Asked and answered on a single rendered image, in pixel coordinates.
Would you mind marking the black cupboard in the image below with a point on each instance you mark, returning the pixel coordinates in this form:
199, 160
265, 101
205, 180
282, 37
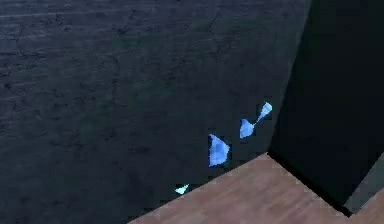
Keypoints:
333, 100

